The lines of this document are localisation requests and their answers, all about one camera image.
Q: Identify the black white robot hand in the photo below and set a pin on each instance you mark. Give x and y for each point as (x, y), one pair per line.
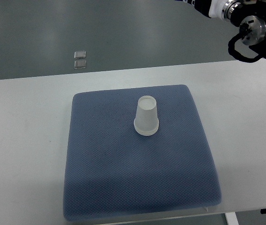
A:
(211, 8)

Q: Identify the white paper cup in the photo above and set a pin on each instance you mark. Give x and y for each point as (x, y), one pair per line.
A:
(146, 133)
(146, 118)

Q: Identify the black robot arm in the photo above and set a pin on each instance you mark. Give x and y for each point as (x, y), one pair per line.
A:
(250, 18)

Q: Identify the white paper cup on cushion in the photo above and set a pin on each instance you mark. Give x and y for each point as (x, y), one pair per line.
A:
(146, 133)

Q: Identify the upper metal floor plate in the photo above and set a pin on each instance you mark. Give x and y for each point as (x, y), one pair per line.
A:
(80, 54)

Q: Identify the blue mesh cushion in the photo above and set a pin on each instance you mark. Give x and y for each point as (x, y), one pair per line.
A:
(113, 171)

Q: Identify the white table leg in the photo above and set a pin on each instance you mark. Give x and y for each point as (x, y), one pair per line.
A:
(231, 218)

